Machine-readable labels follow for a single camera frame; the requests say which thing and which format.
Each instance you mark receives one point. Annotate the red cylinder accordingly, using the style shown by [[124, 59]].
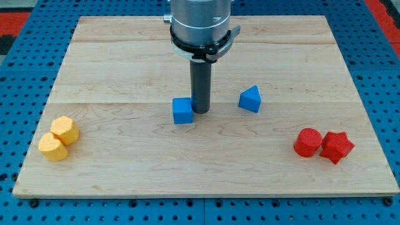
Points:
[[308, 142]]

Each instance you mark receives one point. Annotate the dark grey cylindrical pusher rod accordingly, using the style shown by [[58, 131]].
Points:
[[200, 86]]

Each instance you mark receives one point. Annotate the red star block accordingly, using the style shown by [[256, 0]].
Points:
[[335, 146]]

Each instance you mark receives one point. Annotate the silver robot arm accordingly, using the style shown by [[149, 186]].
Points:
[[200, 33]]

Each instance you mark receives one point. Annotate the blue cube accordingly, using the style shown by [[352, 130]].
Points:
[[182, 110]]

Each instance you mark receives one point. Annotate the blue triangular prism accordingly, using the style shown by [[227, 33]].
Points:
[[250, 99]]

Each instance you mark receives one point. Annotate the wooden board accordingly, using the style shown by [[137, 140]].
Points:
[[117, 82]]

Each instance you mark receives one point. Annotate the yellow hexagon block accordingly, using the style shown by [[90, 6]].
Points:
[[65, 129]]

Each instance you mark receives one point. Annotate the yellow heart block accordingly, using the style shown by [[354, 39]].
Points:
[[52, 148]]

